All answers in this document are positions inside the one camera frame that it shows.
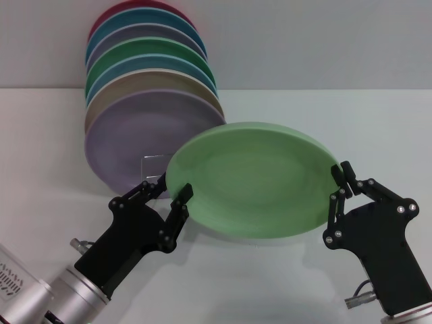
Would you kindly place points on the dark green plate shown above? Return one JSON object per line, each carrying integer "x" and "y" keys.
{"x": 152, "y": 46}

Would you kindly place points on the light green plate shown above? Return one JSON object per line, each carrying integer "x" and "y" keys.
{"x": 253, "y": 182}

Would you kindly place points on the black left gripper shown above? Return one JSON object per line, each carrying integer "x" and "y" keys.
{"x": 131, "y": 233}

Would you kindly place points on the grey purple plate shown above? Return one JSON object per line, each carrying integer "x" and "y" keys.
{"x": 152, "y": 32}

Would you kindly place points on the crimson red plate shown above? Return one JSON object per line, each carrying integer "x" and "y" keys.
{"x": 101, "y": 17}

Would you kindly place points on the teal blue plate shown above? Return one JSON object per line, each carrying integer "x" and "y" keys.
{"x": 148, "y": 17}

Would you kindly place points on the light blue plate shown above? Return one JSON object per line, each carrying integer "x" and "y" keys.
{"x": 152, "y": 62}

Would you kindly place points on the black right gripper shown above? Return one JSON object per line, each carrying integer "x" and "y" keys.
{"x": 384, "y": 243}

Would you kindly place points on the lilac plate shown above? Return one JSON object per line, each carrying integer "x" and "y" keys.
{"x": 128, "y": 135}

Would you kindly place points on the beige plate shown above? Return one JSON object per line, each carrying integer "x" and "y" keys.
{"x": 148, "y": 81}

